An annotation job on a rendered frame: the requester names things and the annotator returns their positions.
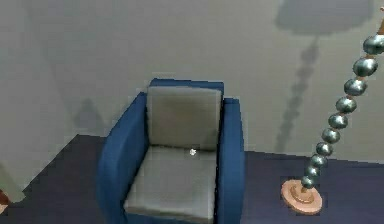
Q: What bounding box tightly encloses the blue armchair with grey cushions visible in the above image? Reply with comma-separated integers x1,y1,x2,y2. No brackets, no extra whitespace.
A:
96,77,246,224

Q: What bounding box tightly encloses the floor lamp with metal balls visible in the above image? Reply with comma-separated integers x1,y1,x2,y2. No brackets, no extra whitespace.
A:
280,6,384,215

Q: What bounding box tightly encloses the brown wooden furniture corner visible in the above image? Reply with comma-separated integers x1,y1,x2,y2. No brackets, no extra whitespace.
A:
0,189,10,215

